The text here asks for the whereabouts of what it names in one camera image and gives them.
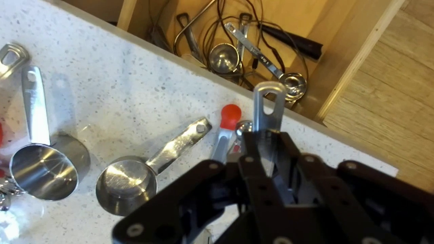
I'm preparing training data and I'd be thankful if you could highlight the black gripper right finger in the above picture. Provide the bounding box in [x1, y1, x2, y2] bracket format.
[270, 133, 335, 212]

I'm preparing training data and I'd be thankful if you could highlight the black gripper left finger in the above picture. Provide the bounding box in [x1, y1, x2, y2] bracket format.
[239, 132, 285, 217]

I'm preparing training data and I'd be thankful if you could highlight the silver and red measuring spoon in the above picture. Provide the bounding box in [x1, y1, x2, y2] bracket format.
[253, 82, 286, 177]

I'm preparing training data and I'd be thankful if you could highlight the round steel measuring spoon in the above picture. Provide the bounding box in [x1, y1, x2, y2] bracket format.
[224, 23, 307, 101]

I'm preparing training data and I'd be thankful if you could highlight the large steel spoon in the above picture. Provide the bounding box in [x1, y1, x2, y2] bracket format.
[208, 13, 255, 76]

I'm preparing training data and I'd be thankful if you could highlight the medium steel measuring cup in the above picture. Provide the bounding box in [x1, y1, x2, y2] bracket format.
[95, 117, 212, 216]

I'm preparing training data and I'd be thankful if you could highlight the open wooden drawer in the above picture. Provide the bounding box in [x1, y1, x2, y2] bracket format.
[65, 0, 404, 121]

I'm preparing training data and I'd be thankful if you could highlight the large steel measuring cup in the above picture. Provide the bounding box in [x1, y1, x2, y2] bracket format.
[10, 67, 91, 201]

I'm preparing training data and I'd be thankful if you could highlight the small steel measuring cup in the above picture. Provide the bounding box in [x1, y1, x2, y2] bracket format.
[0, 44, 30, 80]

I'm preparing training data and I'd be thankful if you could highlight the black handled utensil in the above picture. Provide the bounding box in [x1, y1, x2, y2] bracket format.
[261, 25, 323, 60]

